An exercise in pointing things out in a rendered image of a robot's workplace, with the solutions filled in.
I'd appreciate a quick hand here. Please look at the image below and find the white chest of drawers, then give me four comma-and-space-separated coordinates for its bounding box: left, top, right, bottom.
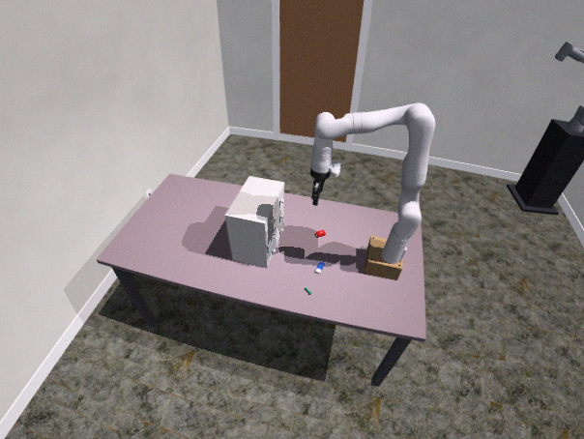
225, 176, 284, 268

